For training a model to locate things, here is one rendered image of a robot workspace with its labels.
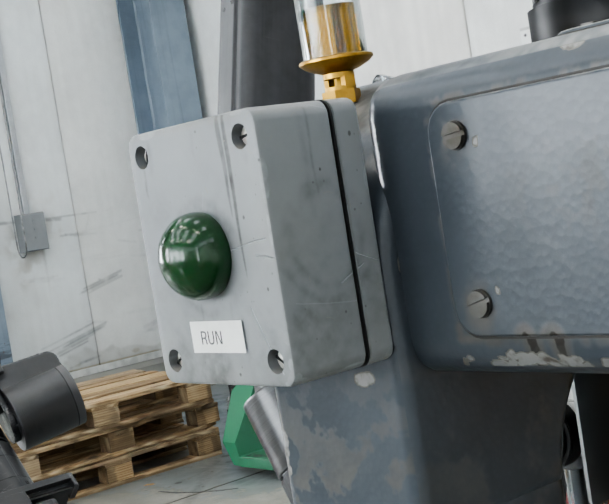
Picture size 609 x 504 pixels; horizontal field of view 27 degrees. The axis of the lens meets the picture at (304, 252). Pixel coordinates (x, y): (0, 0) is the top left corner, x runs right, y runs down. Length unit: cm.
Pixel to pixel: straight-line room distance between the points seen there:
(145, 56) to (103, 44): 32
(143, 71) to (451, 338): 904
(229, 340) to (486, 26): 685
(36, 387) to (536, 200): 77
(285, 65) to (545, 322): 43
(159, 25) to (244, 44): 832
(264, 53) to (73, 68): 842
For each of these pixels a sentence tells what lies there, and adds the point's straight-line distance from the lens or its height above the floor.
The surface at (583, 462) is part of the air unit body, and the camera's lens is 65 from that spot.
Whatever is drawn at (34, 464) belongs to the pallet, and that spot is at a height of 22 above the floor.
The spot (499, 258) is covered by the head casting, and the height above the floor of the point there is 127.
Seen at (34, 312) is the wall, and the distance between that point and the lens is 885.
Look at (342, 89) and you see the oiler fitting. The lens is 48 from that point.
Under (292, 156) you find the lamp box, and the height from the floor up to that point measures 131.
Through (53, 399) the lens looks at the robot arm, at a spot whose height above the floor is 116.
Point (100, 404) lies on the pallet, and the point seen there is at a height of 41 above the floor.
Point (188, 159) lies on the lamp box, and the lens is 42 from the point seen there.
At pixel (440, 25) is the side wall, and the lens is 748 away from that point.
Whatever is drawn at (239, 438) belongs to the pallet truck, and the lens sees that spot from 604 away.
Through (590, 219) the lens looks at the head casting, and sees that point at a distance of 37.
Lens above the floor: 130
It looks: 3 degrees down
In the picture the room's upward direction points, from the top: 9 degrees counter-clockwise
